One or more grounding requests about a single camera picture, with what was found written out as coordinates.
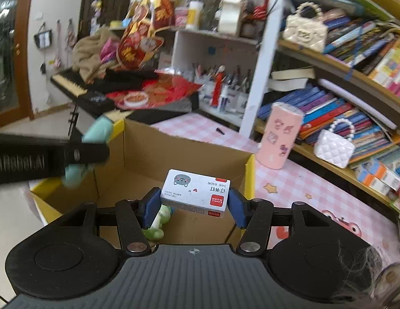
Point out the small tote bag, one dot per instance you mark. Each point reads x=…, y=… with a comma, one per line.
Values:
x=43, y=37

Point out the group of pen holders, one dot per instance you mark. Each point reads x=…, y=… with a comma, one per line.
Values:
x=225, y=85

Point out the red paper sheets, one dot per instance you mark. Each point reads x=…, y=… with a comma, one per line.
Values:
x=174, y=87

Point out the white staple box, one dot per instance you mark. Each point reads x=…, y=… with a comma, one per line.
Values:
x=195, y=195

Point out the pink checkered tablecloth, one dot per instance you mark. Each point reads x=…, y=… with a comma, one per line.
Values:
x=293, y=193

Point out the pink cylinder cup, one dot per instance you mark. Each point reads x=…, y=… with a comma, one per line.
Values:
x=279, y=135

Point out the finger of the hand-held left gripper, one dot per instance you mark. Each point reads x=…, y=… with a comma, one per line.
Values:
x=90, y=153

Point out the wooden bookshelf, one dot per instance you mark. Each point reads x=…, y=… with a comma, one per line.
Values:
x=354, y=77

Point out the keyboard stand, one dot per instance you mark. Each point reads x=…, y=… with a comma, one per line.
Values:
x=72, y=119

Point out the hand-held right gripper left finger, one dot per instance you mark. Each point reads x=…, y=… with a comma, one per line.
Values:
x=151, y=208

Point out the red gold paper decoration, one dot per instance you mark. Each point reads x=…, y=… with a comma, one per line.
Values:
x=138, y=35

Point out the black electric keyboard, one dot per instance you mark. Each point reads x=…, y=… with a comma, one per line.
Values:
x=74, y=83

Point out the tape roll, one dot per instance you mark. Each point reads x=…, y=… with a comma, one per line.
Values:
x=136, y=98

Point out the white ribbon roll holder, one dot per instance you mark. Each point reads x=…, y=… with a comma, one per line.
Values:
x=230, y=11

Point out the orange white boxes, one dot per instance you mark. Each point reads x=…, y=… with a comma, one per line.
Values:
x=378, y=175

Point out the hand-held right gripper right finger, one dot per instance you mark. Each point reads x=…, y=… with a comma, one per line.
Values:
x=236, y=209

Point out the white cubby shelf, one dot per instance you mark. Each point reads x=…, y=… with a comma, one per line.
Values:
x=213, y=45

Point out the teal plush toy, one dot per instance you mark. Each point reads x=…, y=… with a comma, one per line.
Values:
x=74, y=174

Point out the grey furry thing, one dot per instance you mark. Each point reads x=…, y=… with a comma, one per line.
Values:
x=364, y=273

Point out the row of books low shelf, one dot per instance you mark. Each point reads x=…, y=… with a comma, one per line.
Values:
x=341, y=119

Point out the beige lying book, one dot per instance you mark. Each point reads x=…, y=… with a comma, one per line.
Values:
x=291, y=79

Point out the white bottle yellow label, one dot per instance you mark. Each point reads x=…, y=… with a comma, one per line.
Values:
x=194, y=14

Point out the row of books tall shelf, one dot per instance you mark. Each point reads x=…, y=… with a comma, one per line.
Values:
x=370, y=48

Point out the green frog toy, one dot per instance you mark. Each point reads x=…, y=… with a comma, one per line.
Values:
x=158, y=223

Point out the beige cloth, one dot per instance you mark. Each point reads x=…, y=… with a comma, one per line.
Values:
x=90, y=54

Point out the yellow cardboard box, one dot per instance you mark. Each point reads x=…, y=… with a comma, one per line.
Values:
x=129, y=157

